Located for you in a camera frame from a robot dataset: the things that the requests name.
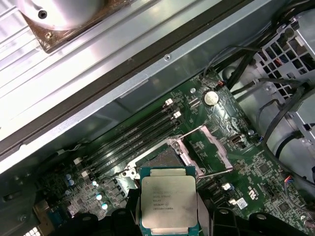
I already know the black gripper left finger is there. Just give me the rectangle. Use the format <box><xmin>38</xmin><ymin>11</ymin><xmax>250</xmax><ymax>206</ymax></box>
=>
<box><xmin>70</xmin><ymin>188</ymin><xmax>142</xmax><ymax>236</ymax></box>

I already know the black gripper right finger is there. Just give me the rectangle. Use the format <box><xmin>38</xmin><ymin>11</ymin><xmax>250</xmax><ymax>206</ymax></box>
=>
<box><xmin>195</xmin><ymin>193</ymin><xmax>275</xmax><ymax>236</ymax></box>

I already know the silver green CPU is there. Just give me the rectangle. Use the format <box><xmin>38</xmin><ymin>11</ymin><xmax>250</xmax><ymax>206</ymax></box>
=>
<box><xmin>139</xmin><ymin>166</ymin><xmax>199</xmax><ymax>236</ymax></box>

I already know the white clip RAM slot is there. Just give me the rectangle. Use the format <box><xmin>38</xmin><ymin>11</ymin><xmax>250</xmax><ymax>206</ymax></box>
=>
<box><xmin>214</xmin><ymin>198</ymin><xmax>237</xmax><ymax>214</ymax></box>
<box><xmin>81</xmin><ymin>110</ymin><xmax>182</xmax><ymax>177</ymax></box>
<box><xmin>198</xmin><ymin>181</ymin><xmax>231</xmax><ymax>205</ymax></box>
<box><xmin>73</xmin><ymin>98</ymin><xmax>174</xmax><ymax>165</ymax></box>

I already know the CPU socket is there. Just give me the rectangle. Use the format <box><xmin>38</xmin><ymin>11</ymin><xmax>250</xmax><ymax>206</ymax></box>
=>
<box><xmin>120</xmin><ymin>137</ymin><xmax>205</xmax><ymax>182</ymax></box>

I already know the black clip RAM slot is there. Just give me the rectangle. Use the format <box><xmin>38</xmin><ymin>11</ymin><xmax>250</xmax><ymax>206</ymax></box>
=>
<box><xmin>78</xmin><ymin>105</ymin><xmax>177</xmax><ymax>171</ymax></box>
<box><xmin>86</xmin><ymin>117</ymin><xmax>185</xmax><ymax>184</ymax></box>

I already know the internal USB port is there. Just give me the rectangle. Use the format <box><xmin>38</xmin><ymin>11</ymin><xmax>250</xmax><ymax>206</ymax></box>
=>
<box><xmin>230</xmin><ymin>134</ymin><xmax>248</xmax><ymax>149</ymax></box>

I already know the green motherboard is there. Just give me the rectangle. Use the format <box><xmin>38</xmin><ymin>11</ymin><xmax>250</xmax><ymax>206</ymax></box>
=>
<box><xmin>31</xmin><ymin>72</ymin><xmax>313</xmax><ymax>236</ymax></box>

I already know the round coin cell battery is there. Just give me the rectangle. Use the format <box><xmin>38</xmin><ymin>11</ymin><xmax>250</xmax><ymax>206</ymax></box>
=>
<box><xmin>202</xmin><ymin>89</ymin><xmax>220</xmax><ymax>107</ymax></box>

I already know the black PC case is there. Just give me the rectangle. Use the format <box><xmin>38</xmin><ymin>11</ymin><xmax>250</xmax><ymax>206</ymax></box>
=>
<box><xmin>0</xmin><ymin>0</ymin><xmax>315</xmax><ymax>236</ymax></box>

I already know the silver metal drive cage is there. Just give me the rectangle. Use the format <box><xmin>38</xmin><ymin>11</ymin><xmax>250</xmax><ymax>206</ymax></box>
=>
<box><xmin>236</xmin><ymin>9</ymin><xmax>315</xmax><ymax>187</ymax></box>

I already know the metal wire locking lever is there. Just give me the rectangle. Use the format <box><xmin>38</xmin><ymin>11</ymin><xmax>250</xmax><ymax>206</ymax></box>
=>
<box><xmin>101</xmin><ymin>171</ymin><xmax>129</xmax><ymax>180</ymax></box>

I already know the black cable bundle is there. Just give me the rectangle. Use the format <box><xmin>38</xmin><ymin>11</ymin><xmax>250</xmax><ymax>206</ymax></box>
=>
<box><xmin>225</xmin><ymin>0</ymin><xmax>315</xmax><ymax>90</ymax></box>

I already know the thin black wire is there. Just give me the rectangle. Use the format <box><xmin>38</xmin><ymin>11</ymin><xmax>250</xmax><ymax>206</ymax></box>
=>
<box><xmin>203</xmin><ymin>45</ymin><xmax>262</xmax><ymax>87</ymax></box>

